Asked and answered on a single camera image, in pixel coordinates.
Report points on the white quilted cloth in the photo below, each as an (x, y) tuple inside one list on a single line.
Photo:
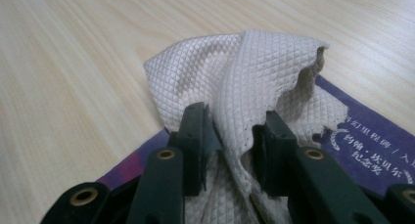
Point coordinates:
[(235, 74)]

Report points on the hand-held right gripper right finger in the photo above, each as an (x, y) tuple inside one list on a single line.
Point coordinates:
[(275, 152)]

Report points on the illustrated magazine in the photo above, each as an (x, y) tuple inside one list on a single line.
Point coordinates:
[(368, 132)]

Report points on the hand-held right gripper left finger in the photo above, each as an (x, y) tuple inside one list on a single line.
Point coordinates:
[(195, 145)]

